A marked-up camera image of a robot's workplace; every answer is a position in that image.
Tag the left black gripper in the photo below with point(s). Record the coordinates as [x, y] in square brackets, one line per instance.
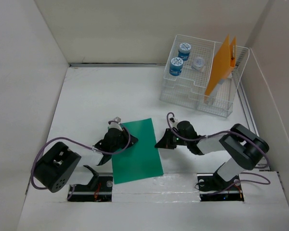
[125, 134]

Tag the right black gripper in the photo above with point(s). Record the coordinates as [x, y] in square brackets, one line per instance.
[165, 141]

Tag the green notebook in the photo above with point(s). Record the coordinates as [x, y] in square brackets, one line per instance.
[140, 161]

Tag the blue tape roll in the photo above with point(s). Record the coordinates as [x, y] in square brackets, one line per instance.
[184, 51]
[176, 66]

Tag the small clear tape roll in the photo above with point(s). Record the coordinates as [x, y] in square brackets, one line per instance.
[198, 64]

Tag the orange notebook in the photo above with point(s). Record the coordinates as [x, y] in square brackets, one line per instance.
[223, 64]

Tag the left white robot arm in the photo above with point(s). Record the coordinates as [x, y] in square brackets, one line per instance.
[56, 165]

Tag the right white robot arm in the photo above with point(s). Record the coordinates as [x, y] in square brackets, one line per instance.
[245, 148]

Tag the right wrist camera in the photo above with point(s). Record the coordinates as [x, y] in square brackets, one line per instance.
[174, 122]

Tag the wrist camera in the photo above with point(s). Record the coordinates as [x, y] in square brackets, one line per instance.
[115, 123]
[174, 122]

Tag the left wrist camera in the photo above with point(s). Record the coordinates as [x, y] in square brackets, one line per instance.
[115, 123]

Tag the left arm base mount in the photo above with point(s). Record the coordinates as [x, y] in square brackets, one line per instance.
[98, 190]

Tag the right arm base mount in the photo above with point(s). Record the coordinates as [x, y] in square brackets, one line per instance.
[210, 191]

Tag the white wire rack organizer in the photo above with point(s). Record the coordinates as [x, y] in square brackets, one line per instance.
[188, 89]

